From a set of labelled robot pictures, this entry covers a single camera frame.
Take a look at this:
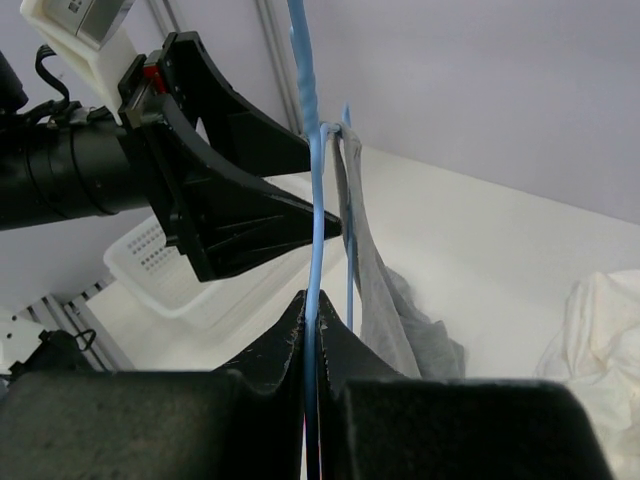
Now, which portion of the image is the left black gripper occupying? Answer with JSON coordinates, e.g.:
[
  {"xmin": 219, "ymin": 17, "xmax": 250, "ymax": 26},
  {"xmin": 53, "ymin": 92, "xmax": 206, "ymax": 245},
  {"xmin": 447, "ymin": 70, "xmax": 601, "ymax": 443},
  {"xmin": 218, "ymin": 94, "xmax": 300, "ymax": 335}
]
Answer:
[{"xmin": 1, "ymin": 31, "xmax": 312, "ymax": 282}]

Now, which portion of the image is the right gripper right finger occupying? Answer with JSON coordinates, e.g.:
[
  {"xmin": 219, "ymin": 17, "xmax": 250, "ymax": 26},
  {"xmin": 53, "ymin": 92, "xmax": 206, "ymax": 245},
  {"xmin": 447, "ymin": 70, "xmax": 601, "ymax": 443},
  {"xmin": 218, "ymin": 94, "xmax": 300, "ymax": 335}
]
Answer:
[{"xmin": 317, "ymin": 294, "xmax": 613, "ymax": 479}]

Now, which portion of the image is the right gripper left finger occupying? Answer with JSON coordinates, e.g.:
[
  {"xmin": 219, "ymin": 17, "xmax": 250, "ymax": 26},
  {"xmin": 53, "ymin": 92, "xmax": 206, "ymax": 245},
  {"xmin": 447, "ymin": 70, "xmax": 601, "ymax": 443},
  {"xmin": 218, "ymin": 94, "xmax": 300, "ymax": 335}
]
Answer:
[{"xmin": 1, "ymin": 293, "xmax": 306, "ymax": 479}]

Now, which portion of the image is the blue wire hanger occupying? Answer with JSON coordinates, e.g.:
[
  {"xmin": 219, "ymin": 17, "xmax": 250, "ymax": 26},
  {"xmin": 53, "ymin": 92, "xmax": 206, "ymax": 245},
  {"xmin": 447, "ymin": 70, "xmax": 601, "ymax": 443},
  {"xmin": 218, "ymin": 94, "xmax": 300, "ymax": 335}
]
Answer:
[{"xmin": 287, "ymin": 1, "xmax": 333, "ymax": 479}]

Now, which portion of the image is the grey tank top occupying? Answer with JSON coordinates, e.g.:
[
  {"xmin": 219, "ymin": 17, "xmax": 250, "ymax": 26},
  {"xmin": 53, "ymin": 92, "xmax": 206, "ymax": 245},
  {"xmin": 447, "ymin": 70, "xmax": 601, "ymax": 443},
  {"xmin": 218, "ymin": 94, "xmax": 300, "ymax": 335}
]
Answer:
[{"xmin": 332, "ymin": 123, "xmax": 465, "ymax": 380}]

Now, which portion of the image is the white plastic basket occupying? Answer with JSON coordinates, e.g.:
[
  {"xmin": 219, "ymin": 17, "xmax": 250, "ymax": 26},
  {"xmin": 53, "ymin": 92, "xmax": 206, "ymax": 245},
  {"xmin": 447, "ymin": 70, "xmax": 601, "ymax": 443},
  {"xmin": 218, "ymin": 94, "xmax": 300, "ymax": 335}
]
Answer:
[{"xmin": 104, "ymin": 215, "xmax": 311, "ymax": 329}]

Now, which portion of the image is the white shirt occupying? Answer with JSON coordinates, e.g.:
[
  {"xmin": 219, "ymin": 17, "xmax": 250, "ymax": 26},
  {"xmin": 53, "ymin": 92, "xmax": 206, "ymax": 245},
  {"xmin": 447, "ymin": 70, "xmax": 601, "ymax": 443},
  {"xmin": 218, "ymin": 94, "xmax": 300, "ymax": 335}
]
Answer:
[{"xmin": 535, "ymin": 270, "xmax": 639, "ymax": 479}]

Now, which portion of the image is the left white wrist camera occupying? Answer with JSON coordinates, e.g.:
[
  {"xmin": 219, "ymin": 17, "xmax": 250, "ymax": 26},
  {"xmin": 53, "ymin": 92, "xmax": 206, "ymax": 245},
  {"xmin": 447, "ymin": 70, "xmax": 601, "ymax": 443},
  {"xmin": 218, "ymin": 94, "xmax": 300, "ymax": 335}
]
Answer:
[{"xmin": 20, "ymin": 0, "xmax": 138, "ymax": 125}]

